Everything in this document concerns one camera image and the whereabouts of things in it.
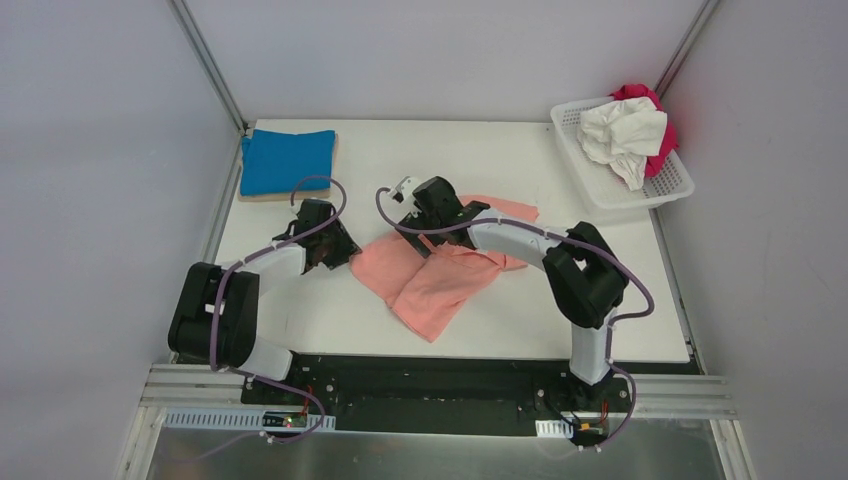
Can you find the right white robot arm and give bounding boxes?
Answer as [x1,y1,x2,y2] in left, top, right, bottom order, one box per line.
[388,176,630,396]

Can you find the aluminium frame rail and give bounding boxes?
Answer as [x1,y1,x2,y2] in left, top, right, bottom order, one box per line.
[168,0,249,135]

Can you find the magenta red t shirt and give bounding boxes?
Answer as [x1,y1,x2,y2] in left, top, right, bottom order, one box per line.
[611,84,679,178]

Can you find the salmon pink t shirt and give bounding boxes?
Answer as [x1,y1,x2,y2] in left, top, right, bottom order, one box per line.
[351,231,527,343]

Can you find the electronics board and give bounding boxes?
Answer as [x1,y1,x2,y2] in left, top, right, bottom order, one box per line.
[262,411,308,430]
[569,414,609,447]

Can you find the right electronics board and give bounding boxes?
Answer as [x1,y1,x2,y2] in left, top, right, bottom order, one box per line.
[569,414,609,447]

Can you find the crumpled white t shirt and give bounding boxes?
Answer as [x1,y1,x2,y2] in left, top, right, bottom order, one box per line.
[577,97,668,191]

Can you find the white plastic basket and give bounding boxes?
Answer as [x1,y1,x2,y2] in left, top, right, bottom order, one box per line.
[550,96,695,215]

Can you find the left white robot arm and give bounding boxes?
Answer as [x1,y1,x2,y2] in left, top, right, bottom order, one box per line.
[167,199,361,381]

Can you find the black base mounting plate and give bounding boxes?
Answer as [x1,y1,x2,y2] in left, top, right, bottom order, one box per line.
[241,354,634,437]

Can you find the left electronics board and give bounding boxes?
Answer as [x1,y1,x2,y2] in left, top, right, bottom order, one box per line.
[262,411,308,430]

